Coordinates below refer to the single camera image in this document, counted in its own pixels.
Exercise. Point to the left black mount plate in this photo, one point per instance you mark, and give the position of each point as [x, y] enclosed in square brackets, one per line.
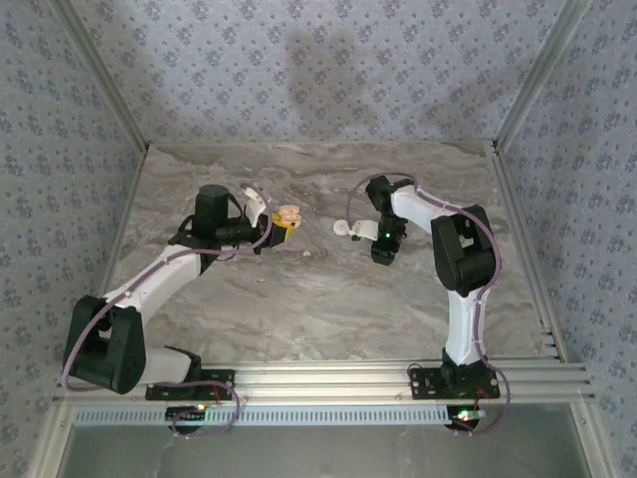
[219, 378]

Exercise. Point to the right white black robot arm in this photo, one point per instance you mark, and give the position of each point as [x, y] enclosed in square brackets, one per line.
[465, 323]

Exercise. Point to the white round case lid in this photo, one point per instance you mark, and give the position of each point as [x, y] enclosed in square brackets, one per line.
[341, 227]

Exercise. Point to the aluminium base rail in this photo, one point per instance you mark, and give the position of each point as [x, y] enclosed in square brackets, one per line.
[323, 381]

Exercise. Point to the grey metal panel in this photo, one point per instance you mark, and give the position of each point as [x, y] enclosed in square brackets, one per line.
[318, 453]

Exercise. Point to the right black mount plate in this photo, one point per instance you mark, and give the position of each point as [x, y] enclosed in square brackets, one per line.
[423, 383]

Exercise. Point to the aluminium table back rail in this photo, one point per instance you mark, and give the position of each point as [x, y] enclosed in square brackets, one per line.
[318, 144]

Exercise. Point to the aluminium table side rail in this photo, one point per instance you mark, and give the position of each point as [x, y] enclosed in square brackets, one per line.
[520, 219]
[125, 219]

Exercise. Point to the aluminium frame post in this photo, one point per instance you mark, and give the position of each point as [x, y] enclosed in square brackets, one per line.
[103, 74]
[537, 74]

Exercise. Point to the black mount plate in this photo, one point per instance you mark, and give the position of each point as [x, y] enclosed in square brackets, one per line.
[219, 378]
[423, 383]

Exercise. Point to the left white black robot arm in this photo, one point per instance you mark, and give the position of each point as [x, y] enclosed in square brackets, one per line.
[159, 279]

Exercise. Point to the aluminium frame leg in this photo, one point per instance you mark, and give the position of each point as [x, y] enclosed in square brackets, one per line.
[592, 445]
[50, 445]

